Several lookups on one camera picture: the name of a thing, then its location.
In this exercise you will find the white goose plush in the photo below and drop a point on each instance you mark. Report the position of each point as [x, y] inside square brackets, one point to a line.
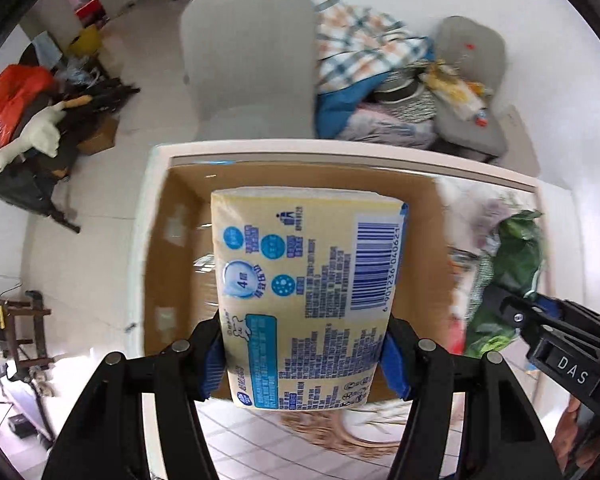
[40, 132]

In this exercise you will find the grey armchair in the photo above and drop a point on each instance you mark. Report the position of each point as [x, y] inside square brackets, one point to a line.
[472, 125]

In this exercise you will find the patterned table cover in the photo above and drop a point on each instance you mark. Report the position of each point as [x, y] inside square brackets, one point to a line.
[300, 440]

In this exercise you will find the striped cloth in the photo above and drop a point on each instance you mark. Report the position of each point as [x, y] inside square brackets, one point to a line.
[407, 100]

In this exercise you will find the black folded stroller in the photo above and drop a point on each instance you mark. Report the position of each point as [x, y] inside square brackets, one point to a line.
[25, 185]

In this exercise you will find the green plastic bag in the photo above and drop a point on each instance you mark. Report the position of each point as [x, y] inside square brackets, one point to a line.
[515, 260]

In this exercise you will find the pile of colourful soft packets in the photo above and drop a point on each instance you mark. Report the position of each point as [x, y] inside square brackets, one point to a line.
[472, 220]

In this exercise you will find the grey chair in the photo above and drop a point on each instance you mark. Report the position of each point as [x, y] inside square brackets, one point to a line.
[250, 65]

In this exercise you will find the large cardboard box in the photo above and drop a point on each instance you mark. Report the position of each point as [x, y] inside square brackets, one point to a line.
[180, 260]

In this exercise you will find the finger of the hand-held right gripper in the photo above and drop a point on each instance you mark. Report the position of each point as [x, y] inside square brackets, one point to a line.
[505, 310]
[550, 306]

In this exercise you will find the small cardboard box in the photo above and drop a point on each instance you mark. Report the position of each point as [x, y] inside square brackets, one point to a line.
[99, 137]

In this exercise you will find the blue cloth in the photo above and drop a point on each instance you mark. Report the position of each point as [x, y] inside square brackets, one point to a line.
[340, 102]

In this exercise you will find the yellow plastic bag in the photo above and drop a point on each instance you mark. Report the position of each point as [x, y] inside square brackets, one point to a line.
[455, 87]

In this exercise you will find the person's right hand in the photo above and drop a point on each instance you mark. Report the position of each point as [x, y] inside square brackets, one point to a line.
[575, 435]

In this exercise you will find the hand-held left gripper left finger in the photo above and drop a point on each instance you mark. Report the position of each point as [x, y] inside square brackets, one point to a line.
[211, 366]

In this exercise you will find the dark wooden stool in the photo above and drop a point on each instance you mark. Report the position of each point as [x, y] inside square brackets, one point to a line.
[27, 327]

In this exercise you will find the red plastic bag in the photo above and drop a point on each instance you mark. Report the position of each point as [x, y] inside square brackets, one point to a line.
[7, 105]

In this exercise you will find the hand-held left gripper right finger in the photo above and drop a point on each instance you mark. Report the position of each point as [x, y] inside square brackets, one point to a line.
[396, 366]

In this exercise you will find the yellow tissue pack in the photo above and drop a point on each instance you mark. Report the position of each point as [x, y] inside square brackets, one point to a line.
[305, 290]

